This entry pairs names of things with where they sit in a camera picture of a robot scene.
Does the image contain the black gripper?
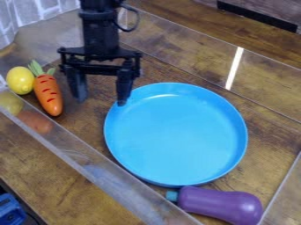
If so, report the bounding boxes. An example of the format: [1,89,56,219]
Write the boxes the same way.
[57,0,141,106]

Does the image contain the orange toy carrot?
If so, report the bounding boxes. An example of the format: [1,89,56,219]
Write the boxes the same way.
[27,60,62,116]

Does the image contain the round blue tray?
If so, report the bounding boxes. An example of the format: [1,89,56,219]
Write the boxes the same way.
[102,83,247,187]

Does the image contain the yellow toy lemon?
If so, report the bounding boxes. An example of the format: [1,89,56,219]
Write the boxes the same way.
[5,66,33,95]

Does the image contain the white mesh curtain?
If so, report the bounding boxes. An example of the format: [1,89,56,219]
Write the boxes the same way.
[0,0,80,50]

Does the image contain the blue device corner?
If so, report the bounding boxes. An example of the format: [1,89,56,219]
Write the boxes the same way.
[0,193,25,225]

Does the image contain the purple toy eggplant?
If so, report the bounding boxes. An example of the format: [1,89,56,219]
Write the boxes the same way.
[165,186,263,225]

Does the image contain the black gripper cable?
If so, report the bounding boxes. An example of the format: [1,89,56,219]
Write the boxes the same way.
[113,2,140,33]

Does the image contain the clear acrylic barrier wall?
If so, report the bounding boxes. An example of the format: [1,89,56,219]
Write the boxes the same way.
[0,0,301,225]

